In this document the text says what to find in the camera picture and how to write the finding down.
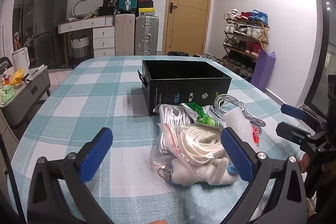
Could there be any white electric kettle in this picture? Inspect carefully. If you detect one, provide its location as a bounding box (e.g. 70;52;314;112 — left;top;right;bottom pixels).
12;47;30;75

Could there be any person's right forearm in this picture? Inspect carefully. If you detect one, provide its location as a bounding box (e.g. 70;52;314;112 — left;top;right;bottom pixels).
314;161;336;224

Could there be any person's right hand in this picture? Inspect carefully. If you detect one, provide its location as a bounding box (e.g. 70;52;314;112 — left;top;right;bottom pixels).
299;156;311;175

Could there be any green medicine packet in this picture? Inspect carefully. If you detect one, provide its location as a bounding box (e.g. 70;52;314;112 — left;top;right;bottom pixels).
182;103;226;130

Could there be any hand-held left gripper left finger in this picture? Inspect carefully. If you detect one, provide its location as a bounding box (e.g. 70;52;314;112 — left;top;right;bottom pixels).
28;127;113;224

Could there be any tan wooden door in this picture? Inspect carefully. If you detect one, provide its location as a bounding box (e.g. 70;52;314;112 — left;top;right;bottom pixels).
162;0;213;55

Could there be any bagged thick white rope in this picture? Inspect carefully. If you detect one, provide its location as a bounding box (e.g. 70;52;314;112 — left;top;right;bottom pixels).
150;123;231;169

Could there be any white charging cable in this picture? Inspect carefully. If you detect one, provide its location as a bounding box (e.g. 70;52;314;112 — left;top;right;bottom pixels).
214;94;266;128

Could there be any yellow plastic bag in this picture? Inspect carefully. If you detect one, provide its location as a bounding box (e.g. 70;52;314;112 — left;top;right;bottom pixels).
8;68;25;86

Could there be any white drawer cabinet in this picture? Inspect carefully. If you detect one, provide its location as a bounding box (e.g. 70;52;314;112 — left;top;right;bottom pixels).
93;27;115;58

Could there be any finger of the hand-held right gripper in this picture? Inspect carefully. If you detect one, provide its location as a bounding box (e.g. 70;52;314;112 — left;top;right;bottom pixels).
276;122;328;154
280;104;328;127

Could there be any wooden shoe rack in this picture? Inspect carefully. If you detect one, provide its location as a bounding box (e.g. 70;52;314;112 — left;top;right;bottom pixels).
222;10;270;78

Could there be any striped edge rug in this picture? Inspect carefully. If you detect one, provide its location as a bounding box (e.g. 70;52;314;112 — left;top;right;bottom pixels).
48;68;77;88

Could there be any red and white packet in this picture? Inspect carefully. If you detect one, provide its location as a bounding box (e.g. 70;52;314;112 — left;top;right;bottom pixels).
251;126;261;146

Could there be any green snack bag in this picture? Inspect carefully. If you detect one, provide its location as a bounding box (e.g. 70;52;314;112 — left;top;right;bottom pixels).
0;85;16;105

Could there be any beige suitcase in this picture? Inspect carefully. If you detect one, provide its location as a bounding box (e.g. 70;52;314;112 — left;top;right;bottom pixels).
115;13;135;56

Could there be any white cord bundle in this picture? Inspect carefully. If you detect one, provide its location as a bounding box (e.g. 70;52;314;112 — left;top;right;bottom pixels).
159;103;195;126

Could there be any black cardboard box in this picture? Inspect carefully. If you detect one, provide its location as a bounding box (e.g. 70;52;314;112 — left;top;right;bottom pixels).
138;59;232;116

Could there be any pile of loose shoes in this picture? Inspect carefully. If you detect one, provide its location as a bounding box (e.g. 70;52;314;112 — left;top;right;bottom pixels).
193;54;224;63

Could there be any white desk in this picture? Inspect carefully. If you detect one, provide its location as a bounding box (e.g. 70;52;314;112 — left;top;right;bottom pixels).
58;16;115;36

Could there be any purple bag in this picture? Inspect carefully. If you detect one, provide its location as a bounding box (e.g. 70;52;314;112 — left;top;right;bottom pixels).
251;50;276;93

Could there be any shoe rack with shoes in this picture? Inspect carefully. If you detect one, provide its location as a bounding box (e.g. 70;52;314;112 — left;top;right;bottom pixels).
223;9;269;75

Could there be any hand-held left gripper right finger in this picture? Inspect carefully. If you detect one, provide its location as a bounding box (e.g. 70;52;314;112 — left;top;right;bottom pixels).
220;127;309;224

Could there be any white plush keychain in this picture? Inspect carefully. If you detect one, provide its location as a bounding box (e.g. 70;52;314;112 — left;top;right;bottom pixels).
156;158;237;186

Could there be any dark glass wardrobe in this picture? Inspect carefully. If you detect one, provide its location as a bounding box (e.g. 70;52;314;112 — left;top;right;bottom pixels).
12;0;44;62

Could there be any bubble wrap piece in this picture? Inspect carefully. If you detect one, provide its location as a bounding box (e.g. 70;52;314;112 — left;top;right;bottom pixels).
223;107;254;147

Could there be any grey refrigerator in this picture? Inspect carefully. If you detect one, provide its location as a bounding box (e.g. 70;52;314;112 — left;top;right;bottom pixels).
33;0;69;69

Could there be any black storage case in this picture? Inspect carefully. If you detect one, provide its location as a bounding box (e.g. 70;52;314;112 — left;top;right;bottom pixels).
98;6;117;17

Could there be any white and grey laundry basket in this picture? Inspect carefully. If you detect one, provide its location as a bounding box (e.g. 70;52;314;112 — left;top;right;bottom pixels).
70;35;90;59

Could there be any silver suitcase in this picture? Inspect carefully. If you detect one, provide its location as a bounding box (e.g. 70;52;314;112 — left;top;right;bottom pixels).
135;15;159;56

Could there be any oval framed mirror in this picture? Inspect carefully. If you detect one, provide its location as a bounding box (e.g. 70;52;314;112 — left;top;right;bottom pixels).
73;0;104;18

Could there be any black framed glass door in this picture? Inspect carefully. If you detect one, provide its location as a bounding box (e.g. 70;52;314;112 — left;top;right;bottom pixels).
304;0;336;119

